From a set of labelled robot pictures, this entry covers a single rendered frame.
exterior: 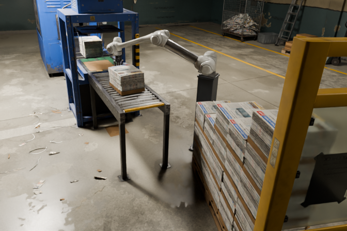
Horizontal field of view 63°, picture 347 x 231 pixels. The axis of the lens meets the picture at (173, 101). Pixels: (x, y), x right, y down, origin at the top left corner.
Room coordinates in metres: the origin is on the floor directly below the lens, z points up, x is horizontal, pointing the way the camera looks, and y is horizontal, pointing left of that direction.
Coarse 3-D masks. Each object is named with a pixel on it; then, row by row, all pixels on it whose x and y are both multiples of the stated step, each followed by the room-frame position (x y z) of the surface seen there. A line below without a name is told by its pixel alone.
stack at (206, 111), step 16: (208, 112) 2.47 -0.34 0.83; (208, 128) 2.32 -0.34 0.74; (208, 144) 2.26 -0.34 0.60; (224, 144) 1.93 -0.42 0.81; (192, 160) 2.72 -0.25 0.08; (208, 160) 2.23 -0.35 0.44; (224, 160) 1.89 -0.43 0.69; (208, 176) 2.20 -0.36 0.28; (224, 176) 1.85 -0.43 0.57; (240, 176) 1.61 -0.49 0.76; (208, 192) 2.16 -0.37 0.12; (224, 192) 1.80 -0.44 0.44; (224, 208) 1.76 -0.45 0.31
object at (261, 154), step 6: (252, 144) 1.52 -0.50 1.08; (258, 150) 1.44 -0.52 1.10; (264, 156) 1.36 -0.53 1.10; (246, 174) 1.52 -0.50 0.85; (252, 180) 1.44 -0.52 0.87; (258, 192) 1.35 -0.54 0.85; (240, 198) 1.54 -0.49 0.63; (246, 210) 1.44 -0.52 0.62; (234, 216) 1.58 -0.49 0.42; (252, 216) 1.37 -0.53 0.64; (240, 228) 1.48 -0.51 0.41
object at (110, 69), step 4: (124, 64) 3.27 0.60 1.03; (128, 64) 3.28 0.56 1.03; (108, 68) 3.15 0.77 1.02; (112, 68) 3.12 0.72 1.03; (116, 68) 3.13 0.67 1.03; (120, 68) 3.13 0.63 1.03; (124, 68) 3.14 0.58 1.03; (112, 72) 3.06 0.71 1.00; (112, 76) 3.07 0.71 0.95; (112, 80) 3.09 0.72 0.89; (112, 84) 3.09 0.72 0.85
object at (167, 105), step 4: (148, 88) 3.12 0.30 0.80; (152, 92) 3.00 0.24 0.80; (156, 96) 2.88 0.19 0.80; (160, 96) 2.89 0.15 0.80; (160, 100) 2.80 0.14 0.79; (164, 100) 2.79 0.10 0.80; (168, 104) 2.69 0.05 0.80; (160, 108) 2.80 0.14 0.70; (164, 108) 2.71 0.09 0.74; (168, 108) 2.69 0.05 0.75; (164, 112) 2.71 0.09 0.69; (168, 112) 2.69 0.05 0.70
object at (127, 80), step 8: (120, 72) 2.99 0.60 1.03; (128, 72) 2.99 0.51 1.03; (136, 72) 3.00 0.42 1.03; (120, 80) 2.86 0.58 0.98; (128, 80) 2.90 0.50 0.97; (136, 80) 2.95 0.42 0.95; (144, 80) 3.00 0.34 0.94; (120, 88) 2.89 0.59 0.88; (128, 88) 2.90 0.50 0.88; (136, 88) 2.96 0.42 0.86
